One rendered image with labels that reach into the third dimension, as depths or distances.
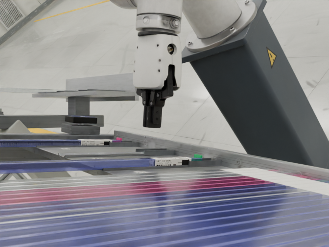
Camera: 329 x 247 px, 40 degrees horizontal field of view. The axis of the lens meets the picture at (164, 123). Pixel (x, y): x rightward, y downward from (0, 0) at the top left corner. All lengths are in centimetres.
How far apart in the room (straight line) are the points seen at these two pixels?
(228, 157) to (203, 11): 48
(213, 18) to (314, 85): 107
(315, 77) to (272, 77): 100
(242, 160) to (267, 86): 49
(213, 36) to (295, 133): 33
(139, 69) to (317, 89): 127
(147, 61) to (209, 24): 27
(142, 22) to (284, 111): 47
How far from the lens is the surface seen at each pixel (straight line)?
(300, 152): 121
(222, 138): 204
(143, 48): 85
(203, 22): 106
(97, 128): 88
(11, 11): 866
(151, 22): 82
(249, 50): 105
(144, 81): 84
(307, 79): 211
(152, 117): 84
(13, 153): 83
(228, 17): 106
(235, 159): 63
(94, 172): 56
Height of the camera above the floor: 110
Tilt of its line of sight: 27 degrees down
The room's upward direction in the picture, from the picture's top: 36 degrees counter-clockwise
